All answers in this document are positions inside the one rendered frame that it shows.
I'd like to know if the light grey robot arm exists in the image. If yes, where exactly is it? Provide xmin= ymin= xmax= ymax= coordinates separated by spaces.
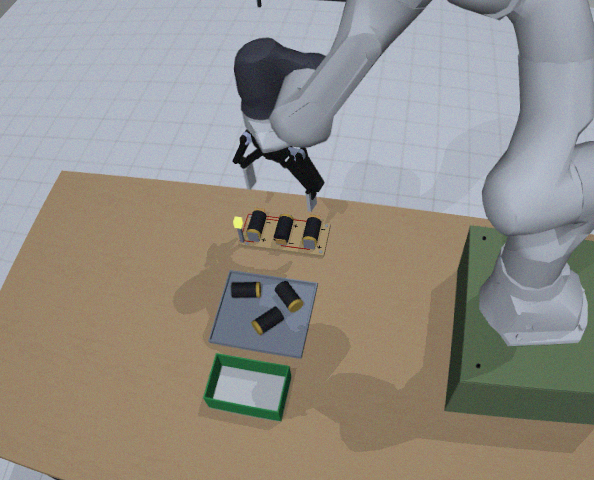
xmin=234 ymin=0 xmax=594 ymax=346

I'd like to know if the black battery with gold end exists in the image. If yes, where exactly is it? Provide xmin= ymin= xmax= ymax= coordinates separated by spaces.
xmin=231 ymin=282 xmax=261 ymax=298
xmin=246 ymin=210 xmax=267 ymax=239
xmin=275 ymin=281 xmax=304 ymax=312
xmin=273 ymin=214 xmax=294 ymax=243
xmin=302 ymin=217 xmax=322 ymax=247
xmin=251 ymin=306 xmax=284 ymax=335

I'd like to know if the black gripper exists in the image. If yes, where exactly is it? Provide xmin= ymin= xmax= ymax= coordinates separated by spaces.
xmin=233 ymin=129 xmax=325 ymax=212

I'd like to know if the light blue tray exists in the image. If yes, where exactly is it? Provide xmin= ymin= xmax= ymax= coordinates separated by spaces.
xmin=208 ymin=270 xmax=318 ymax=359

